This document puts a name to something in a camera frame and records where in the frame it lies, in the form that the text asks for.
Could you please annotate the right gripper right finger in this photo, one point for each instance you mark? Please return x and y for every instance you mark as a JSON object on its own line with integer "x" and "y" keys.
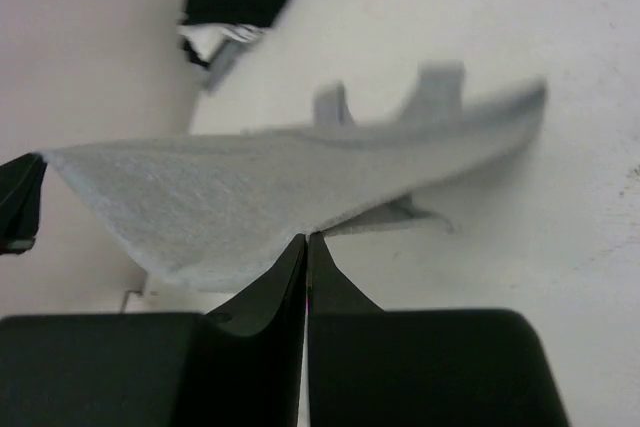
{"x": 446, "y": 367}

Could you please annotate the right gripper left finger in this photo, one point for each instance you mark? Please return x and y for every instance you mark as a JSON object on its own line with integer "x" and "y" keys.
{"x": 237, "y": 365}

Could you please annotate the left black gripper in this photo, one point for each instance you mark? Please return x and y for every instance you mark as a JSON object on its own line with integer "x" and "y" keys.
{"x": 21, "y": 184}

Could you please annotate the grey tank top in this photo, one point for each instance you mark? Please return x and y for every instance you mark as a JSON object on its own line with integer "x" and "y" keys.
{"x": 214, "y": 212}

